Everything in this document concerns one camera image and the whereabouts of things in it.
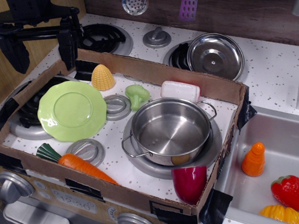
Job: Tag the yellow toy corn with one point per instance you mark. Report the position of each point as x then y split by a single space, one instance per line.
102 78

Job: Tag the silver stove knob middle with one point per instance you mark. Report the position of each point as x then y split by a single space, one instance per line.
118 107

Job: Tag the silver stove knob front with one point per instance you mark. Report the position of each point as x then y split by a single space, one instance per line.
88 149

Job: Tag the silver perforated ladle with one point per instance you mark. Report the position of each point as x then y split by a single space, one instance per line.
135 7

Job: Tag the small orange toy carrot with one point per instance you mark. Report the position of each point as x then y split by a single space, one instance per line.
254 160

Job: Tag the stainless steel pot lid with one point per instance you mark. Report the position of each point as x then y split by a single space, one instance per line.
216 54

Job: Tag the silver oven knob left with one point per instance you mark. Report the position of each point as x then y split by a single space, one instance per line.
14 187

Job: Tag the grey sink basin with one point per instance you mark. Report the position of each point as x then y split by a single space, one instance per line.
279 133

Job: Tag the white red toy butter dish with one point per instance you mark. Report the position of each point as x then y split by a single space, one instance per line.
181 90

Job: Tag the green plastic plate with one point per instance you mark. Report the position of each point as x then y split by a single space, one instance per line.
72 111

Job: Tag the green toy broccoli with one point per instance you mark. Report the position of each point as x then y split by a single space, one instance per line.
137 94

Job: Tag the cardboard fence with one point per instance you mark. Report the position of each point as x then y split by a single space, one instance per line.
212 87

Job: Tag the silver stove knob top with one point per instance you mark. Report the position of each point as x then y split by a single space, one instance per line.
156 38

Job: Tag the red toy strawberry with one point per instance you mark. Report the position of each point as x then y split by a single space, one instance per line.
286 190

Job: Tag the purple slotted spatula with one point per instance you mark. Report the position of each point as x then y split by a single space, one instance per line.
187 10

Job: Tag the black back right burner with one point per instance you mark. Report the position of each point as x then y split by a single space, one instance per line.
177 56

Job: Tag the silver stove knob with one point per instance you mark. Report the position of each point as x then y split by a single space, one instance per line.
88 149
156 38
118 107

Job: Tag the black front left burner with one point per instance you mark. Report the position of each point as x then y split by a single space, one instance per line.
24 123

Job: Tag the dark red plastic cup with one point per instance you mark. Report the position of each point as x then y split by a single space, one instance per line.
189 183

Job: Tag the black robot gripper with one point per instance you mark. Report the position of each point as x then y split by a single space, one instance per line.
29 19

